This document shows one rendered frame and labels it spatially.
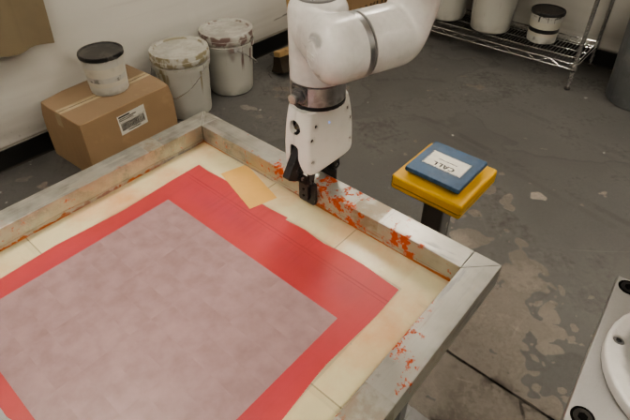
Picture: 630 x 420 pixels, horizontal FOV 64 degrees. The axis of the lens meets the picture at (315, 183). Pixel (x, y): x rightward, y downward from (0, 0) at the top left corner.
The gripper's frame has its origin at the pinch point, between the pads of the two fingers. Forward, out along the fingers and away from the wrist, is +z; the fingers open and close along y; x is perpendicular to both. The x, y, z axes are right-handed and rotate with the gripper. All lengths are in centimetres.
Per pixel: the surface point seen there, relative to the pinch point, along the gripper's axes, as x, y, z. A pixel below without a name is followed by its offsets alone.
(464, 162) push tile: -13.9, 21.3, 1.1
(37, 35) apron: 195, 36, 39
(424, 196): -11.9, 12.6, 4.0
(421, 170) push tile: -9.6, 14.8, 1.1
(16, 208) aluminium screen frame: 28.0, -33.4, -1.1
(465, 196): -17.4, 15.5, 2.8
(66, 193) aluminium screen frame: 25.8, -27.1, -1.1
